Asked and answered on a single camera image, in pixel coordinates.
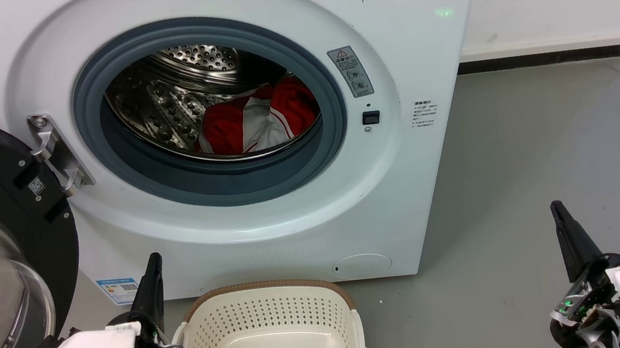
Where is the blue energy label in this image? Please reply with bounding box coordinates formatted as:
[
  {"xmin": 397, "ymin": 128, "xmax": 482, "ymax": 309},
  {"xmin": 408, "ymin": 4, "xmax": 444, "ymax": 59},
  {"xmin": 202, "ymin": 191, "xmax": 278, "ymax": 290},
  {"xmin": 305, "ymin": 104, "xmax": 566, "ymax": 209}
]
[{"xmin": 96, "ymin": 276, "xmax": 142, "ymax": 307}]

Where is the white front-load washing machine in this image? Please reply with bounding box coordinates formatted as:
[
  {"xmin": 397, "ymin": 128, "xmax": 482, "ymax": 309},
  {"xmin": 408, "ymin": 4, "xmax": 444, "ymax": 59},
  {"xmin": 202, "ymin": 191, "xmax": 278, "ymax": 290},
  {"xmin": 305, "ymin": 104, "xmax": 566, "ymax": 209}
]
[{"xmin": 0, "ymin": 0, "xmax": 508, "ymax": 316}]

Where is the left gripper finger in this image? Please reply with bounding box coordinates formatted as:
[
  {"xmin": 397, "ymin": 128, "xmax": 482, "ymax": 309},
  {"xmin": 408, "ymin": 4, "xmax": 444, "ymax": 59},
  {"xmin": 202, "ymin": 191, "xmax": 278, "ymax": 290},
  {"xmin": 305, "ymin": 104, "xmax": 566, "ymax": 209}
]
[{"xmin": 125, "ymin": 252, "xmax": 170, "ymax": 335}]

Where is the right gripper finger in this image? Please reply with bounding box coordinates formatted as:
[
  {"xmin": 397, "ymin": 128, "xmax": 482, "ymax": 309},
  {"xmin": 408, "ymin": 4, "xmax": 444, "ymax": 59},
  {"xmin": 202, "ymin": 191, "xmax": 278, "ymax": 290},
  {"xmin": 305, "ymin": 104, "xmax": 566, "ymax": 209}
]
[{"xmin": 550, "ymin": 196, "xmax": 611, "ymax": 285}]

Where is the grey warning label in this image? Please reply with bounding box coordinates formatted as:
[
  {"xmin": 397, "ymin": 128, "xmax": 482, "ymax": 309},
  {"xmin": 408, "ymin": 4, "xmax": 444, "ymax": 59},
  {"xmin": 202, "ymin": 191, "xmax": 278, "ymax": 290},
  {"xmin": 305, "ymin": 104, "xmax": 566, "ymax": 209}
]
[{"xmin": 326, "ymin": 44, "xmax": 376, "ymax": 101}]

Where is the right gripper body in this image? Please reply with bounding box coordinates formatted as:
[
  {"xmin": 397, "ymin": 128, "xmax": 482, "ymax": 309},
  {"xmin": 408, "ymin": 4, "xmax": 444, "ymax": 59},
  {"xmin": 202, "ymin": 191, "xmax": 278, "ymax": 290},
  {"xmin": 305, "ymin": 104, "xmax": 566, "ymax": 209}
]
[{"xmin": 543, "ymin": 254, "xmax": 620, "ymax": 348}]

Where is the red and white garment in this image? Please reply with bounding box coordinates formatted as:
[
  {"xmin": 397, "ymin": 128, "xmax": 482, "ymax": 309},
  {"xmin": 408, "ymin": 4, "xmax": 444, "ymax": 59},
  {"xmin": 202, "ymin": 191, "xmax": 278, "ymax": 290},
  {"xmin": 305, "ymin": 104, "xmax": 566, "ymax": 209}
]
[{"xmin": 192, "ymin": 74, "xmax": 324, "ymax": 158}]

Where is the white wall skirting board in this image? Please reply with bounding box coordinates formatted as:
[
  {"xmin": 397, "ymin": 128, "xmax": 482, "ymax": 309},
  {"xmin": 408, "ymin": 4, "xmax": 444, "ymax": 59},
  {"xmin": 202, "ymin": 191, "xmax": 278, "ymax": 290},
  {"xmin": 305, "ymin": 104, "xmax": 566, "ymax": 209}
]
[{"xmin": 456, "ymin": 31, "xmax": 620, "ymax": 75}]

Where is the round white filter cover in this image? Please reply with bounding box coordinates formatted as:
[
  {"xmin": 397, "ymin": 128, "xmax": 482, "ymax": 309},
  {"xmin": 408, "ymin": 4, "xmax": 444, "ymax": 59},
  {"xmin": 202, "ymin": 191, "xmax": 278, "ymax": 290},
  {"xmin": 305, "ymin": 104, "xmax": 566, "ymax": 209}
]
[{"xmin": 331, "ymin": 251, "xmax": 394, "ymax": 282}]

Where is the silver metal door hinge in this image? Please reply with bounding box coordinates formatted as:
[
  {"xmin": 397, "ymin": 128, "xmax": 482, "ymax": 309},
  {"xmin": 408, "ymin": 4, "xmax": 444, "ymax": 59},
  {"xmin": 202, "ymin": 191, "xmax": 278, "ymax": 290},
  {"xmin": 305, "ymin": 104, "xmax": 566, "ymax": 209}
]
[{"xmin": 25, "ymin": 109, "xmax": 96, "ymax": 200}]

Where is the grey rubber door seal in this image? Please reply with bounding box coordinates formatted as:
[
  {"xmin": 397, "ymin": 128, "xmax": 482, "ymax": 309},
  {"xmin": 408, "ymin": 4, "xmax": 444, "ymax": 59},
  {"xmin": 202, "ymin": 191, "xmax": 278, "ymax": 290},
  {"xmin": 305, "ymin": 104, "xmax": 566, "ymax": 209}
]
[{"xmin": 66, "ymin": 4, "xmax": 355, "ymax": 221}]

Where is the white text sticker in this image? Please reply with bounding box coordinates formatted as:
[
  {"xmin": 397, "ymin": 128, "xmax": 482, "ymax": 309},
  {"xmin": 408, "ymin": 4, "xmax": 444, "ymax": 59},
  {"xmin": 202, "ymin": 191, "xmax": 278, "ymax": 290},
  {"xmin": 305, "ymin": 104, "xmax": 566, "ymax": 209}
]
[{"xmin": 410, "ymin": 98, "xmax": 440, "ymax": 130}]

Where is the stainless steel drum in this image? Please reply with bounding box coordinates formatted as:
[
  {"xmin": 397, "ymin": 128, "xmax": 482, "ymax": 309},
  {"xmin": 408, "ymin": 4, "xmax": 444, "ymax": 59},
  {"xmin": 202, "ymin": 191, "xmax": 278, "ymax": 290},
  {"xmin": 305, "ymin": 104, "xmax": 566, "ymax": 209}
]
[{"xmin": 101, "ymin": 33, "xmax": 326, "ymax": 172}]

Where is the cream laundry basket brown rim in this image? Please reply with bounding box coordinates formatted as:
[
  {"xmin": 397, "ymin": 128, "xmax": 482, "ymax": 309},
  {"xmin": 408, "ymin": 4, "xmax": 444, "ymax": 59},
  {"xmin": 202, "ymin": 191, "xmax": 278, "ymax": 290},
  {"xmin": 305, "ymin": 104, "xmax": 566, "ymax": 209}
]
[{"xmin": 166, "ymin": 272, "xmax": 366, "ymax": 348}]

